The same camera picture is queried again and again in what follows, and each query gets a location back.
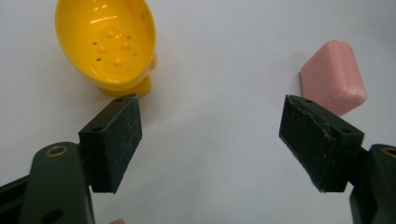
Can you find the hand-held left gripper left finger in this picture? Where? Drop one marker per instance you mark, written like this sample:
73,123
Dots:
113,143

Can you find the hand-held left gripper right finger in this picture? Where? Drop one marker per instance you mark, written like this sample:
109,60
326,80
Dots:
314,146

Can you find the pink soap bar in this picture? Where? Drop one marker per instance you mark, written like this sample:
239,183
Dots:
331,77

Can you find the yellow plastic soap dish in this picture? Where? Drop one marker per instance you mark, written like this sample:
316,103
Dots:
106,40

